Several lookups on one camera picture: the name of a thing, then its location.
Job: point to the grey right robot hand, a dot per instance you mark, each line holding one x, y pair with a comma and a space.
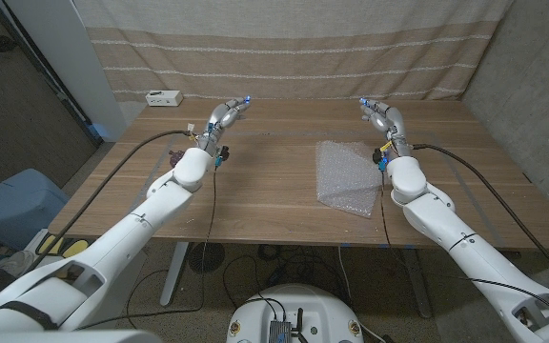
389, 125

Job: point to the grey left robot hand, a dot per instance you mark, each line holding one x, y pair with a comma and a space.
222, 121

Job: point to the clear bubble wrap sheet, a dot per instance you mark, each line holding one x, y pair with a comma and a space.
346, 178

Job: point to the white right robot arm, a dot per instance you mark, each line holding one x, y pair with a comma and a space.
460, 238

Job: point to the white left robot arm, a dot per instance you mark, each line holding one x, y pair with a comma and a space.
112, 248

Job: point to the purple toy grapes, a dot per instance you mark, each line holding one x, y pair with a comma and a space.
176, 157

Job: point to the white power strip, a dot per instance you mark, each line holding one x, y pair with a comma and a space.
164, 98

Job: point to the beige striped backdrop curtain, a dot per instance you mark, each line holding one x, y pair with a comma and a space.
293, 47

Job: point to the black round floor fan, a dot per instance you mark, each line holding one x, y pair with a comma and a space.
207, 258

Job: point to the white table leg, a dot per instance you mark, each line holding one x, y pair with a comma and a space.
174, 276
417, 286

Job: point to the yellow foam pad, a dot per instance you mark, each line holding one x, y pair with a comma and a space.
55, 244
76, 248

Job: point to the white robot torso base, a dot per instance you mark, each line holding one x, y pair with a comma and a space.
312, 305

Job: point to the grey electronics box with antenna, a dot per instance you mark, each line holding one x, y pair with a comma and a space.
280, 331

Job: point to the blue plastic bin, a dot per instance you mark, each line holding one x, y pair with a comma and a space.
14, 205

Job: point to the white robot head housing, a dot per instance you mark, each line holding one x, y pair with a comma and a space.
65, 336

